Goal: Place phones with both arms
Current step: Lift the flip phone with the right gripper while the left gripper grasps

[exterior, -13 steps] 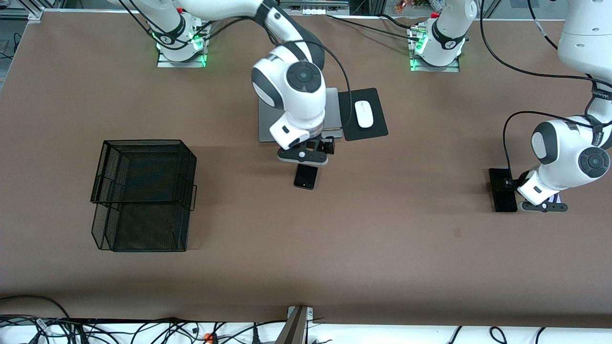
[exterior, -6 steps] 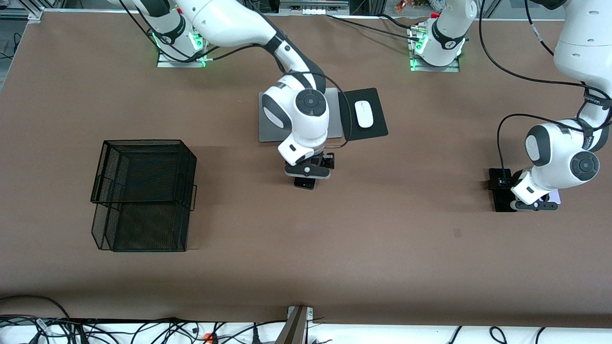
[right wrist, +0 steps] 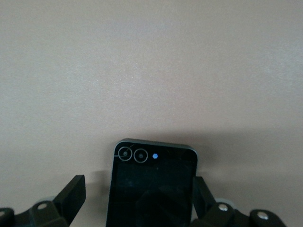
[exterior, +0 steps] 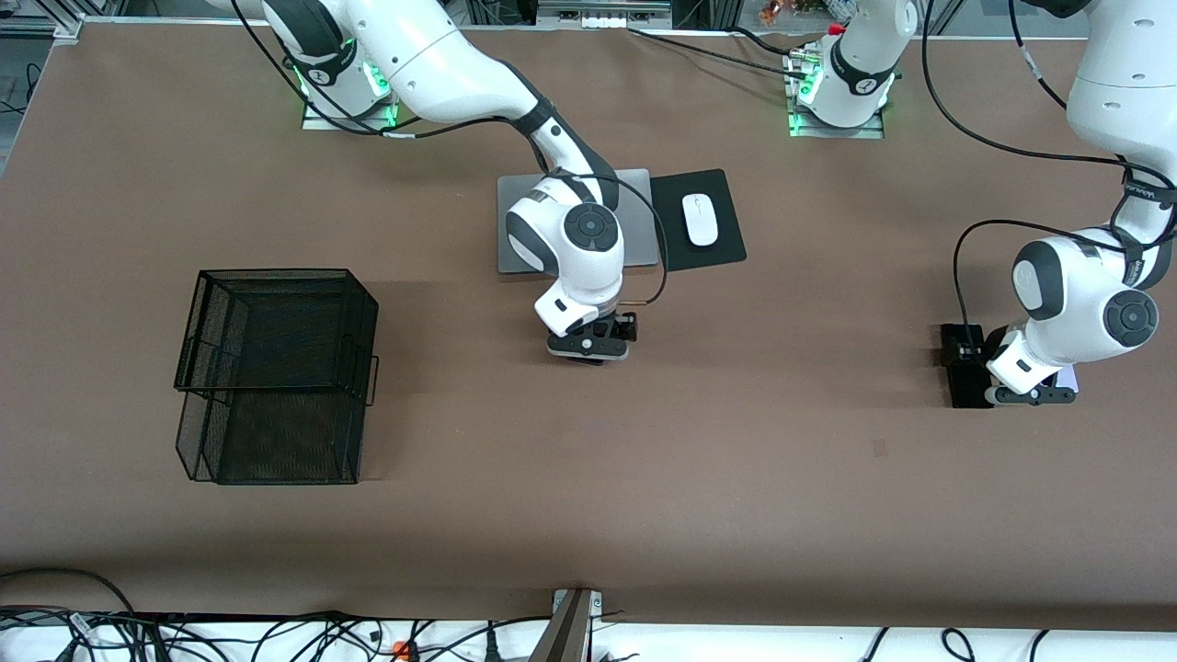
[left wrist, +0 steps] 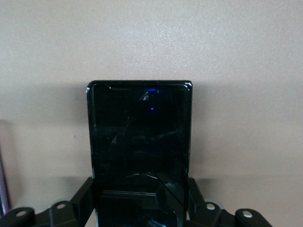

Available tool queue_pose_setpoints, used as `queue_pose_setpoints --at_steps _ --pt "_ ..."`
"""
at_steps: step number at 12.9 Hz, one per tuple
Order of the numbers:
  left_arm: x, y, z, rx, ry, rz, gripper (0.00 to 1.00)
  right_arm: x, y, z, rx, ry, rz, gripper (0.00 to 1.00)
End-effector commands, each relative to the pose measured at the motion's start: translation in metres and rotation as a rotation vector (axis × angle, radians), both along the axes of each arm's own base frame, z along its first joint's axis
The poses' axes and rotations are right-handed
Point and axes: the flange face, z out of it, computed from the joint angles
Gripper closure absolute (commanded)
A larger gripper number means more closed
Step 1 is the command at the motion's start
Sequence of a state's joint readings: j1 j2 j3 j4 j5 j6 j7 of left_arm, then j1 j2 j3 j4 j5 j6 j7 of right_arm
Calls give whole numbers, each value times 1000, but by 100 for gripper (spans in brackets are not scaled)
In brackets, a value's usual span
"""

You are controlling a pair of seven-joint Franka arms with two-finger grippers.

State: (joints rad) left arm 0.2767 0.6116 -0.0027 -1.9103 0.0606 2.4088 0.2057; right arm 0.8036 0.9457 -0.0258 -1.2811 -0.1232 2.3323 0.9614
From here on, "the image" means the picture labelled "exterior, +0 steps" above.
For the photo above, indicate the aluminium frame profile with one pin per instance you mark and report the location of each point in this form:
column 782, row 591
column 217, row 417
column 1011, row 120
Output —
column 64, row 25

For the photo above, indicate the long black slab phone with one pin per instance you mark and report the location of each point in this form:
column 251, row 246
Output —
column 965, row 391

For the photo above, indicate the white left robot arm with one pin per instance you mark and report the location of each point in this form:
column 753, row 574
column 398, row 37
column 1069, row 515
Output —
column 1122, row 83

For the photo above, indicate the white computer mouse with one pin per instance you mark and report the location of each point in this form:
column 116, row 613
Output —
column 699, row 221

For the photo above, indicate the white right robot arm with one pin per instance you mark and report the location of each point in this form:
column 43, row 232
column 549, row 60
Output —
column 441, row 64

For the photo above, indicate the black mouse pad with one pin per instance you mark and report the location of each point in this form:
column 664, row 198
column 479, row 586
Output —
column 726, row 248

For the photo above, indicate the white power strip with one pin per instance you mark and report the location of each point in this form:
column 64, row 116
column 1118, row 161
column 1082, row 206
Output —
column 602, row 20

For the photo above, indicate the lavender flip phone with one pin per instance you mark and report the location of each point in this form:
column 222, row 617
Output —
column 1069, row 379

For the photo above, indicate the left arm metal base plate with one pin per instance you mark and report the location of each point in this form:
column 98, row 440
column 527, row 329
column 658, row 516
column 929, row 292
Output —
column 874, row 134

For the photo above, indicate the grey closed laptop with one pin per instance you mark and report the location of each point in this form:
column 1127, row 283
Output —
column 515, row 198

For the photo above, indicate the aluminium camera mount post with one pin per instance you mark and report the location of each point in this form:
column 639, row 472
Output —
column 565, row 634

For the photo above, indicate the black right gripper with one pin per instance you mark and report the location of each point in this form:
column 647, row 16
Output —
column 614, row 326

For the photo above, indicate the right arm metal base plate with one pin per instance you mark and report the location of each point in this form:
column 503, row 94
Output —
column 317, row 122

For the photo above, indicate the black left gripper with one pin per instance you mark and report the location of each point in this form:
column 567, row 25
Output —
column 971, row 352

